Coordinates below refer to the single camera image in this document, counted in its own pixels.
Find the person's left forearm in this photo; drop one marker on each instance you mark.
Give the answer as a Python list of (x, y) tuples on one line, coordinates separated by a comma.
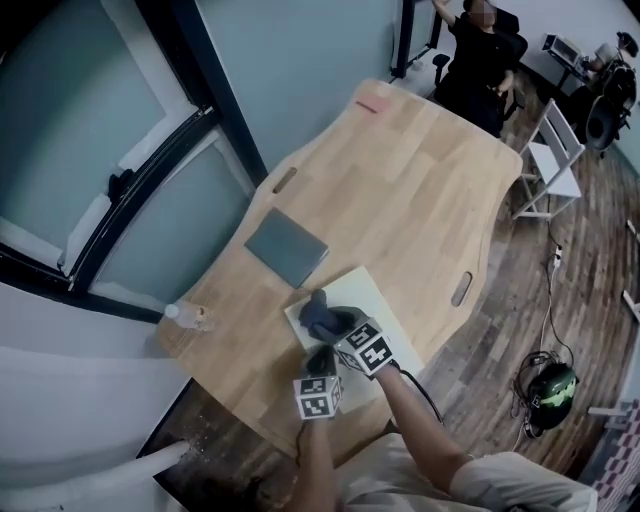
[(320, 465)]

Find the white power strip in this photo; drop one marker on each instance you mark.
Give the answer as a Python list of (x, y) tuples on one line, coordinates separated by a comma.
[(557, 255)]

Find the green black helmet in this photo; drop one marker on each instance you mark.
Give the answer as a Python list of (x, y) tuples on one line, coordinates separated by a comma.
[(552, 400)]

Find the person's white shirt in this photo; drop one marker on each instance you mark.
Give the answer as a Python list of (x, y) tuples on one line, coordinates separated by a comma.
[(500, 485)]

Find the black window frame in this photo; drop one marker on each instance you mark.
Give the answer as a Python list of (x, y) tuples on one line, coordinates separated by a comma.
[(220, 100)]

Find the person's right forearm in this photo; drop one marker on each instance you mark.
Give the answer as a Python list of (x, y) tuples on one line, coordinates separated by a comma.
[(420, 435)]

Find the white box appliance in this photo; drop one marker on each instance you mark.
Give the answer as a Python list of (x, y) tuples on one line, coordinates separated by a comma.
[(562, 47)]

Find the pink paper slip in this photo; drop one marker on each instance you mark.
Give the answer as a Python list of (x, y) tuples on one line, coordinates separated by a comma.
[(375, 104)]

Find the black office chair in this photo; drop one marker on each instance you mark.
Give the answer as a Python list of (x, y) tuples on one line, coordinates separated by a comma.
[(517, 40)]

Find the white wooden chair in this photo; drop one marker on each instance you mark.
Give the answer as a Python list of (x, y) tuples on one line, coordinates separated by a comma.
[(555, 175)]

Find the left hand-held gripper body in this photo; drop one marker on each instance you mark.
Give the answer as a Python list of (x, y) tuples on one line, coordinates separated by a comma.
[(320, 400)]

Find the clear plastic water bottle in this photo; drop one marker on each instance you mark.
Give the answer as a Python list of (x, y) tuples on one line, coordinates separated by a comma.
[(187, 316)]

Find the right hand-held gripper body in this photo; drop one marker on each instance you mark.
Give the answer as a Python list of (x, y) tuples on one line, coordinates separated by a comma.
[(367, 350)]

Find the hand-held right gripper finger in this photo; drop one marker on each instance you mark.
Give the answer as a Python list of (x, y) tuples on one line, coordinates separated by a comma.
[(350, 316), (327, 335)]

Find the white insulated pipe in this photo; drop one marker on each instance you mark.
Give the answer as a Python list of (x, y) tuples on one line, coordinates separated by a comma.
[(165, 457)]

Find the black glass partition frame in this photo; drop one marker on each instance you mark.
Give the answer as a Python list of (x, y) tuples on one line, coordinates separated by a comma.
[(400, 40)]

